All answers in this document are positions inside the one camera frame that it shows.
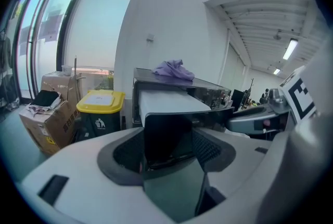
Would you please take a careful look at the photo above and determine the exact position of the black-framed glass door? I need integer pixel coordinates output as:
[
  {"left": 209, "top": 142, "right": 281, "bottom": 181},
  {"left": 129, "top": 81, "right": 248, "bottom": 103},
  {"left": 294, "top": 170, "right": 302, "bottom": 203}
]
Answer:
[{"left": 5, "top": 0, "right": 148, "bottom": 104}]

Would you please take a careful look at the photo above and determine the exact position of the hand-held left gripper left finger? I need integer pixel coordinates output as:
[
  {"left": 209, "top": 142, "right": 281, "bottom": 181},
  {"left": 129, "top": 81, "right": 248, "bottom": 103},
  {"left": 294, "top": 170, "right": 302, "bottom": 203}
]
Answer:
[{"left": 22, "top": 128, "right": 180, "bottom": 224}]

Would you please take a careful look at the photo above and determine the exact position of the black washing machine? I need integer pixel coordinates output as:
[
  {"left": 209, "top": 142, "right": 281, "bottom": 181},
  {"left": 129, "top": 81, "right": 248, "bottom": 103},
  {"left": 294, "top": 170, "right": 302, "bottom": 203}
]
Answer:
[{"left": 132, "top": 67, "right": 233, "bottom": 130}]

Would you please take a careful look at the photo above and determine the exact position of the clothes rack with garments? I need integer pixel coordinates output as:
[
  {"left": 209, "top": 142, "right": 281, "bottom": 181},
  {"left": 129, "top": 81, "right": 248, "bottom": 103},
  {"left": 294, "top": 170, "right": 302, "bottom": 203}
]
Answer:
[{"left": 0, "top": 30, "right": 20, "bottom": 114}]

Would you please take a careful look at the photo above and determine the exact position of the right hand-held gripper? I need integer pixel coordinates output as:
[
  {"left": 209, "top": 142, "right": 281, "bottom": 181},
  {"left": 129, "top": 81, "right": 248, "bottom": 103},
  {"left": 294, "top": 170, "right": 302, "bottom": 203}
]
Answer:
[{"left": 225, "top": 41, "right": 333, "bottom": 138}]

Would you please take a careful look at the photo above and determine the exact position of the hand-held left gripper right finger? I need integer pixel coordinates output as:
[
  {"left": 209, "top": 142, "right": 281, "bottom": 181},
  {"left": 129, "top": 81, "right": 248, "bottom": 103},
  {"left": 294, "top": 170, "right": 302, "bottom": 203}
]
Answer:
[{"left": 192, "top": 126, "right": 293, "bottom": 224}]

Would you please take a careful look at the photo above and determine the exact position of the green plant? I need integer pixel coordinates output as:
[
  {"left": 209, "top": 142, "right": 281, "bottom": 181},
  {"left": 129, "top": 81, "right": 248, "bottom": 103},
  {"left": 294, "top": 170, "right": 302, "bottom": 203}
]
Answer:
[{"left": 95, "top": 72, "right": 114, "bottom": 91}]

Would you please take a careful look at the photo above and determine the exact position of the black cloth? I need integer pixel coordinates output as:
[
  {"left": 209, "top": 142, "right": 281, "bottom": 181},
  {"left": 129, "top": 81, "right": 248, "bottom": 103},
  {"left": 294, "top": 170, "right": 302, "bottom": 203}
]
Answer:
[{"left": 31, "top": 89, "right": 62, "bottom": 107}]

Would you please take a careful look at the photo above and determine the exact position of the open cardboard box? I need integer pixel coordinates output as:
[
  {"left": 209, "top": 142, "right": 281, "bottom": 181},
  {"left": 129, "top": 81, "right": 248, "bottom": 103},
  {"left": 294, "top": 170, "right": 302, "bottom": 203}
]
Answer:
[{"left": 18, "top": 90, "right": 81, "bottom": 155}]

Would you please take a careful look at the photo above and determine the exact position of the yellow-lidded black trash bin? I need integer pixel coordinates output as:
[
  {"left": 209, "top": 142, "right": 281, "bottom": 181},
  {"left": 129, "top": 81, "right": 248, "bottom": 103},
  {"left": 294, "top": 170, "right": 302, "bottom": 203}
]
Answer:
[{"left": 76, "top": 89, "right": 126, "bottom": 138}]

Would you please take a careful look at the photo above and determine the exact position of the black flat monitor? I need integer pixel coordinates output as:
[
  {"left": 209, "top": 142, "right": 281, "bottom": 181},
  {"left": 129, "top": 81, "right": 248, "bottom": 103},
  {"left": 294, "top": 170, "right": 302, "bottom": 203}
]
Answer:
[{"left": 230, "top": 89, "right": 247, "bottom": 112}]

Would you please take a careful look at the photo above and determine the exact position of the white pull-out drawer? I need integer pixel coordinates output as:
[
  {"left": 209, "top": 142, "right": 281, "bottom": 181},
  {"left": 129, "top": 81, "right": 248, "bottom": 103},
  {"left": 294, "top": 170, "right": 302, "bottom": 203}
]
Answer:
[{"left": 139, "top": 89, "right": 235, "bottom": 220}]

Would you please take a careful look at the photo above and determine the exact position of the purple cloth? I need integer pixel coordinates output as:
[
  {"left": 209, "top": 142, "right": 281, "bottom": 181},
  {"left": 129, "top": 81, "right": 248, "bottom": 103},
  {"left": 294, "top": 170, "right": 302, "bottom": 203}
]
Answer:
[{"left": 151, "top": 59, "right": 195, "bottom": 81}]

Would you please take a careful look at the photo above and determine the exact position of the pale pink cloth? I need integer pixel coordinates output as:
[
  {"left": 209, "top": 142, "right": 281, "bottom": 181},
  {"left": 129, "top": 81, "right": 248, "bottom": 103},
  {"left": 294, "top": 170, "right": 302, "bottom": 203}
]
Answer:
[{"left": 25, "top": 104, "right": 57, "bottom": 117}]

